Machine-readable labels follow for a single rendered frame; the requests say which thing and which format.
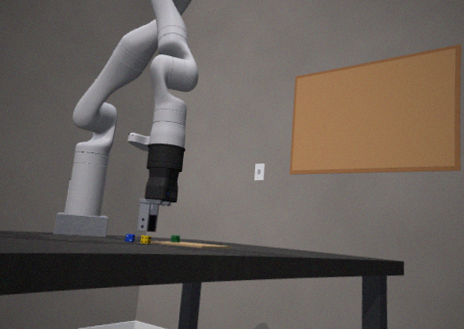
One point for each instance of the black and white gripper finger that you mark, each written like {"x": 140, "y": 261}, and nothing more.
{"x": 154, "y": 215}
{"x": 144, "y": 213}

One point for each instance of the yellow die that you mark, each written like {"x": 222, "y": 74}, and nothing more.
{"x": 146, "y": 239}

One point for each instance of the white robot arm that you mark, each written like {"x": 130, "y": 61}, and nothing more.
{"x": 127, "y": 63}

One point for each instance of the blue die with white pips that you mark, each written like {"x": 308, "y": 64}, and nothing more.
{"x": 130, "y": 238}

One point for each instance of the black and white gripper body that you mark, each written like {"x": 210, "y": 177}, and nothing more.
{"x": 165, "y": 158}

